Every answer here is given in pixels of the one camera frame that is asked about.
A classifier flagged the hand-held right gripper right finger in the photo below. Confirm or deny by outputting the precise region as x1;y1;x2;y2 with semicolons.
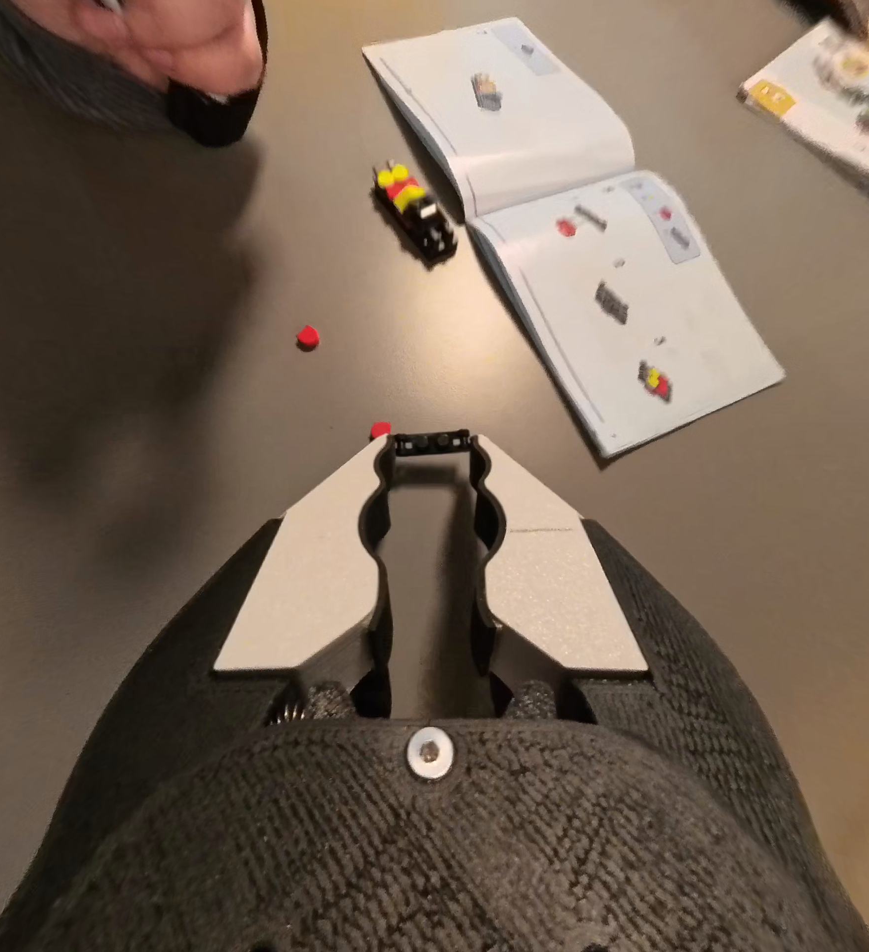
470;433;652;674

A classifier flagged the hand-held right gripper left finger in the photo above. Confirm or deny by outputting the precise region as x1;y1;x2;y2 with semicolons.
213;433;396;675

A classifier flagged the black lego plate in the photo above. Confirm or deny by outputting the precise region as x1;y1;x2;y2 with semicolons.
393;430;472;458

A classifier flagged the black yellow red lego car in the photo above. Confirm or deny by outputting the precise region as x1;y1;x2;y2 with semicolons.
371;160;459;267

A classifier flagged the person's left hand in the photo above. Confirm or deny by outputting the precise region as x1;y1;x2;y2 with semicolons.
73;0;270;148

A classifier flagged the open instruction booklet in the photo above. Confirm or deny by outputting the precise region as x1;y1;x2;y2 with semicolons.
362;18;787;458

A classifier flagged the closed instruction booklet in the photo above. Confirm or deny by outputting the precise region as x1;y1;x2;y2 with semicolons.
738;18;869;198

